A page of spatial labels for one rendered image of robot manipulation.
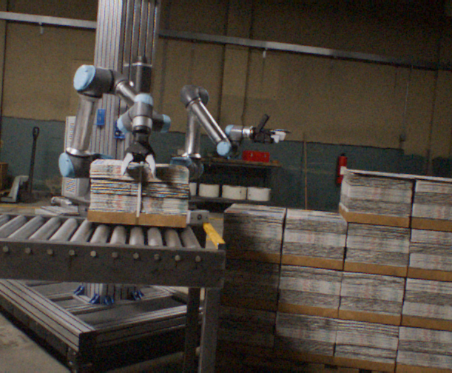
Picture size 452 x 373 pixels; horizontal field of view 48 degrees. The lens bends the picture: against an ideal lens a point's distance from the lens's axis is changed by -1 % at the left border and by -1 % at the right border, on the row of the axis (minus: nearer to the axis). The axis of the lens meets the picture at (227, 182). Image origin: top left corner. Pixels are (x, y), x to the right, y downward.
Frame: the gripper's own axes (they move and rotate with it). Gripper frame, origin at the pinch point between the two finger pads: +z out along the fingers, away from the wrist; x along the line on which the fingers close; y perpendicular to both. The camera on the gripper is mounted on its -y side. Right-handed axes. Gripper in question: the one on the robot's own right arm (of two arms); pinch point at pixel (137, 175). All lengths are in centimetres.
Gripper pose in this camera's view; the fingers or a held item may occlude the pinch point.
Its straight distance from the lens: 192.2
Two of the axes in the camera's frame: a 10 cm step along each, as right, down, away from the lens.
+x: -9.8, -0.7, -1.7
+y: -1.8, 4.2, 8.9
